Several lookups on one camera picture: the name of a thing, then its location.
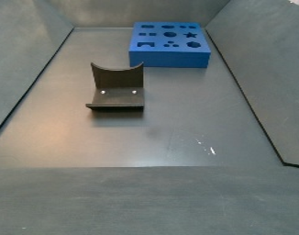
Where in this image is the black curved holder stand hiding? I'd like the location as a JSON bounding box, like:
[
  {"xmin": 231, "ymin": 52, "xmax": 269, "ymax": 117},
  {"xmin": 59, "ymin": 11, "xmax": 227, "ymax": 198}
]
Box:
[{"xmin": 86, "ymin": 63, "xmax": 145, "ymax": 110}]

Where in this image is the blue shape sorter box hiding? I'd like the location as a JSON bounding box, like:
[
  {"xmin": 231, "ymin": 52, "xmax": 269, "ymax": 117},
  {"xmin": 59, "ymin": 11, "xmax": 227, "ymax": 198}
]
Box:
[{"xmin": 129, "ymin": 22, "xmax": 211, "ymax": 68}]

